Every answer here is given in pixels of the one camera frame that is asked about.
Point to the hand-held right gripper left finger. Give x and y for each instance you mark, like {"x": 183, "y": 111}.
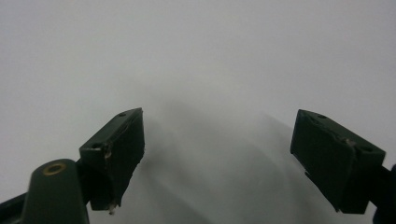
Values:
{"x": 120, "y": 149}

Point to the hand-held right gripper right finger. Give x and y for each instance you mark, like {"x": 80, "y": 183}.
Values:
{"x": 336, "y": 158}

